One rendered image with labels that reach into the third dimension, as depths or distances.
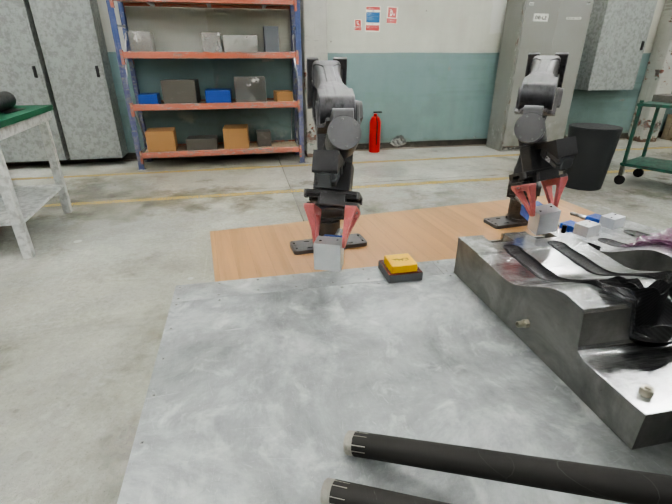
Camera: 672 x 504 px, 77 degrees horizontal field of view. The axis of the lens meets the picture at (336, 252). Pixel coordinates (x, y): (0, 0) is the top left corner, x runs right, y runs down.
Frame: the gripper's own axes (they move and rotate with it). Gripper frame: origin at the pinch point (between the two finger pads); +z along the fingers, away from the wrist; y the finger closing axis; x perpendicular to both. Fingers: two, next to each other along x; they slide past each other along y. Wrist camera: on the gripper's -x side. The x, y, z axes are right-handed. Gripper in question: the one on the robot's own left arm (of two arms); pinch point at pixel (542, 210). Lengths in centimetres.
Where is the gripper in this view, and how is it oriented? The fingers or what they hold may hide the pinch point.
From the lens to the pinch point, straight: 104.9
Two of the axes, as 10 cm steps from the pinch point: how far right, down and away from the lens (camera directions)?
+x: -1.3, -0.8, 9.9
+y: 9.7, -2.1, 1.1
